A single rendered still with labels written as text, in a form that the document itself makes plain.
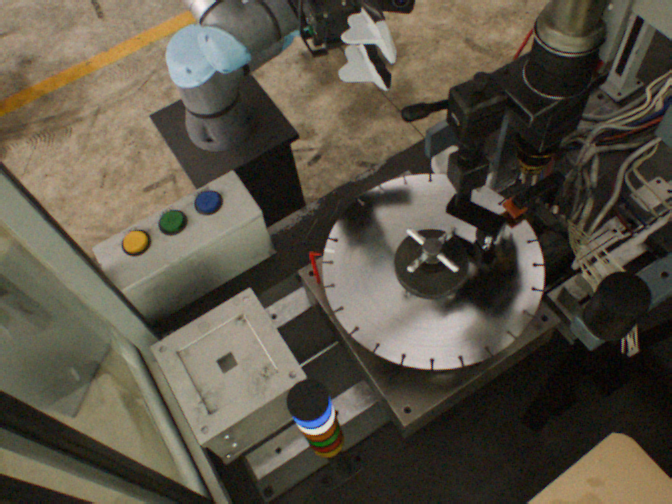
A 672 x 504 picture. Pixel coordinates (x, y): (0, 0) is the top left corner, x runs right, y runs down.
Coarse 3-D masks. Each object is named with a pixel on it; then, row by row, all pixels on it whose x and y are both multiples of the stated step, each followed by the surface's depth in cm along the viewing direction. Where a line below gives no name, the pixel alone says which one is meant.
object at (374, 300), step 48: (384, 192) 103; (432, 192) 102; (480, 192) 101; (384, 240) 99; (528, 240) 96; (336, 288) 95; (384, 288) 95; (480, 288) 93; (528, 288) 93; (384, 336) 91; (432, 336) 90; (480, 336) 90
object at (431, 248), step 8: (408, 232) 94; (416, 232) 93; (448, 232) 93; (424, 240) 92; (432, 240) 92; (440, 240) 92; (424, 248) 91; (432, 248) 91; (440, 248) 91; (424, 256) 91; (432, 256) 91; (440, 256) 91; (416, 264) 91; (448, 264) 90
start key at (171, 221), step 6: (174, 210) 110; (168, 216) 110; (174, 216) 110; (180, 216) 109; (162, 222) 109; (168, 222) 109; (174, 222) 109; (180, 222) 109; (168, 228) 108; (174, 228) 108
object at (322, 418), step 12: (300, 384) 67; (312, 384) 67; (288, 396) 67; (300, 396) 67; (312, 396) 67; (324, 396) 66; (288, 408) 66; (300, 408) 66; (312, 408) 66; (324, 408) 66; (300, 420) 66; (312, 420) 65; (324, 420) 68
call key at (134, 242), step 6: (132, 234) 109; (138, 234) 108; (144, 234) 108; (126, 240) 108; (132, 240) 108; (138, 240) 108; (144, 240) 108; (126, 246) 108; (132, 246) 107; (138, 246) 107; (144, 246) 108; (132, 252) 108; (138, 252) 108
